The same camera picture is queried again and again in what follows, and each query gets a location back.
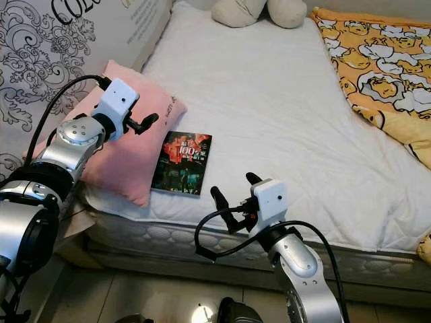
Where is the pink pillow with fist print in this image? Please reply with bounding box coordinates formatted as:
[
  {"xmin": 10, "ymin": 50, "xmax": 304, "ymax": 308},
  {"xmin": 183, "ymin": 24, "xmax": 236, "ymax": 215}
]
[{"xmin": 34, "ymin": 59, "xmax": 187, "ymax": 208}]

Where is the dark book with red cover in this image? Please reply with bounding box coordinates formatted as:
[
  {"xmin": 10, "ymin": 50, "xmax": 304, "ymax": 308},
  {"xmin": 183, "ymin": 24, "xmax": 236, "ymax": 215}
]
[{"xmin": 152, "ymin": 131, "xmax": 213, "ymax": 196}]

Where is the bed with white mattress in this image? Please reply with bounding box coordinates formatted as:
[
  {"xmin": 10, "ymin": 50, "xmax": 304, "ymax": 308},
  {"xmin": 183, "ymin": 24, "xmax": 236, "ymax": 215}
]
[{"xmin": 64, "ymin": 0, "xmax": 431, "ymax": 305}]

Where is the dark robot right leg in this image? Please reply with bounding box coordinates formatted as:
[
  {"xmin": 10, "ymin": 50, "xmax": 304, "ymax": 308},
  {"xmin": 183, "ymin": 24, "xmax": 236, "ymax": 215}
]
[{"xmin": 217, "ymin": 298, "xmax": 263, "ymax": 323}]

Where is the dark robot leg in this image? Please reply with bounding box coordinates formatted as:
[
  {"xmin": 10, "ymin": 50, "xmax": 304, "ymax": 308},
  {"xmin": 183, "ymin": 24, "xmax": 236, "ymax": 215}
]
[
  {"xmin": 217, "ymin": 298, "xmax": 263, "ymax": 323},
  {"xmin": 114, "ymin": 313, "xmax": 156, "ymax": 323}
]

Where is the white ornament printed panel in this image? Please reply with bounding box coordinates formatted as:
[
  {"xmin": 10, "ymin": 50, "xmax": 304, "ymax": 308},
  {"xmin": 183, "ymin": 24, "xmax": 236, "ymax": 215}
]
[{"xmin": 0, "ymin": 0, "xmax": 172, "ymax": 182}]

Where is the dark robot left leg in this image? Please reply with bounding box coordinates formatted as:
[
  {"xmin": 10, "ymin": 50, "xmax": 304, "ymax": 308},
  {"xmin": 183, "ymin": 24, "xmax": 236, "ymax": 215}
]
[{"xmin": 114, "ymin": 313, "xmax": 156, "ymax": 323}]

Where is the beige plush toy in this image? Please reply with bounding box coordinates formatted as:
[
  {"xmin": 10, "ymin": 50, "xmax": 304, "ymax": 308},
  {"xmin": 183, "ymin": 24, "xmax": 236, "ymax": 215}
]
[{"xmin": 211, "ymin": 0, "xmax": 308, "ymax": 29}]

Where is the yellow cartoon egg blanket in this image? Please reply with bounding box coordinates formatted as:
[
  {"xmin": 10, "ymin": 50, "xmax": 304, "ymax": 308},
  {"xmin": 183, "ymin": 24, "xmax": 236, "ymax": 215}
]
[{"xmin": 312, "ymin": 7, "xmax": 431, "ymax": 264}]

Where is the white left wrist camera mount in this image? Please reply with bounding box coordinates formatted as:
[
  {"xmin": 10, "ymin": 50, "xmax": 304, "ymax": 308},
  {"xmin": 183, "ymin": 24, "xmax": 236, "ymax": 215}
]
[{"xmin": 91, "ymin": 77, "xmax": 139, "ymax": 142}]

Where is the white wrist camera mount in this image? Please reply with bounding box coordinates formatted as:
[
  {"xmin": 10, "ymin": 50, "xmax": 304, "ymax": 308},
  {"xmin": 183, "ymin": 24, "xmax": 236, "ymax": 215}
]
[
  {"xmin": 91, "ymin": 77, "xmax": 139, "ymax": 142},
  {"xmin": 251, "ymin": 178, "xmax": 289, "ymax": 229}
]

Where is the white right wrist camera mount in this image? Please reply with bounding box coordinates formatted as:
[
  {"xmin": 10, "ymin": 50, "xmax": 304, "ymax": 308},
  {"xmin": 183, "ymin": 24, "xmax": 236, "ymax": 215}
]
[{"xmin": 251, "ymin": 178, "xmax": 289, "ymax": 229}]

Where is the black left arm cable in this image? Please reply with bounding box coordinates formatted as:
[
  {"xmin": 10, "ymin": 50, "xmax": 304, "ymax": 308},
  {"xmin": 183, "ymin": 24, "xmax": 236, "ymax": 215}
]
[{"xmin": 34, "ymin": 74, "xmax": 112, "ymax": 143}]

